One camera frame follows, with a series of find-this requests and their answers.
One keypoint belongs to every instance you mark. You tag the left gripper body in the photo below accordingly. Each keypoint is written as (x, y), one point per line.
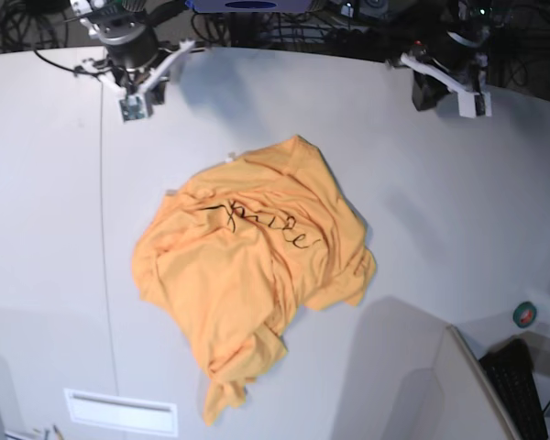
(453, 50)

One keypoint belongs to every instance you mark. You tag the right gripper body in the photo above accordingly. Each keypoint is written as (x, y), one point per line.
(130, 47)

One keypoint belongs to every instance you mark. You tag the orange yellow t-shirt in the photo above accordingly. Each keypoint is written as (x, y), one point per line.
(233, 254)

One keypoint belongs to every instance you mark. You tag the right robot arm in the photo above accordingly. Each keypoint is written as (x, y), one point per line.
(97, 15)

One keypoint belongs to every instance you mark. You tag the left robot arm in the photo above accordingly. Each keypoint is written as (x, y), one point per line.
(412, 30)

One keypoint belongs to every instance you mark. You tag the green tape roll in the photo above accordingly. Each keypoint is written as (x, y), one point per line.
(524, 315)

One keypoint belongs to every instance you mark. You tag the black keyboard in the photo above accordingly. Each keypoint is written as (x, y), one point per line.
(510, 373)

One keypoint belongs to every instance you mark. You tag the white rectangular tray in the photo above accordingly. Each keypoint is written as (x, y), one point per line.
(122, 414)

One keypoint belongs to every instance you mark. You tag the beige board panel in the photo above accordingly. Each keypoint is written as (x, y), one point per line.
(477, 410)

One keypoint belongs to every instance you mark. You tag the pencil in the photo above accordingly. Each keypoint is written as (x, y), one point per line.
(57, 432)

